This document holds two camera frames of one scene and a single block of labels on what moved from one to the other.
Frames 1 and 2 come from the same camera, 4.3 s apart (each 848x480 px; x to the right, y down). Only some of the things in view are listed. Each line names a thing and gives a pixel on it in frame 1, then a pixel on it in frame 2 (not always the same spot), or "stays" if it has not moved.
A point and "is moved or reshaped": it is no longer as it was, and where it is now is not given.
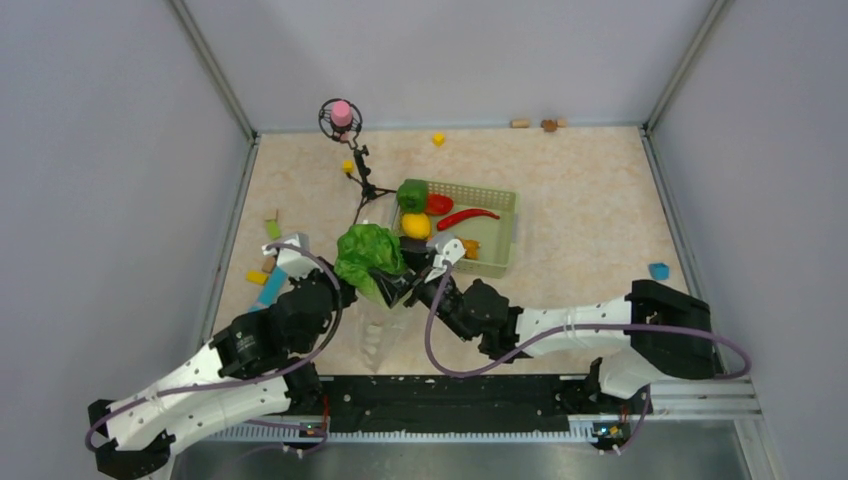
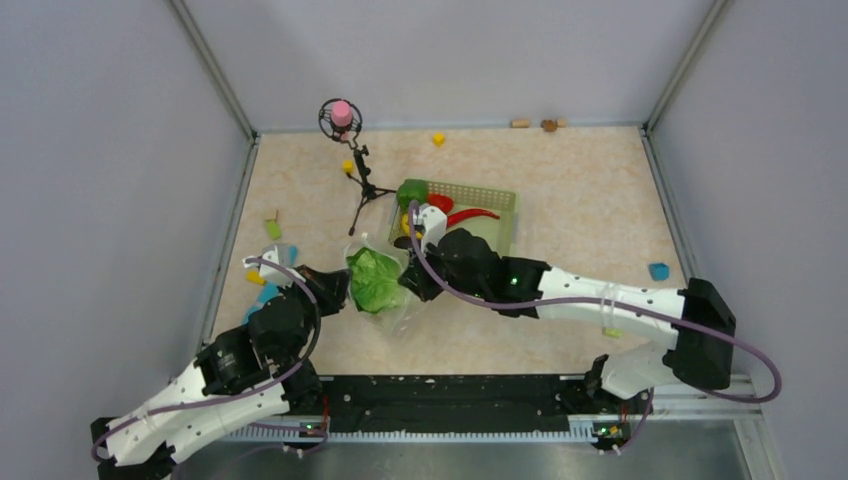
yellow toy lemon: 416,225 stays
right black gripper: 395,287 -> 415,279
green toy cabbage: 363,249 is moved or reshaped
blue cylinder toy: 270,290 stays
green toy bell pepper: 412,195 stays
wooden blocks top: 549,125 stays
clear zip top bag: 379,328 -> 373,287
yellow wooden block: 256,276 stays
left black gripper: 322,274 stays
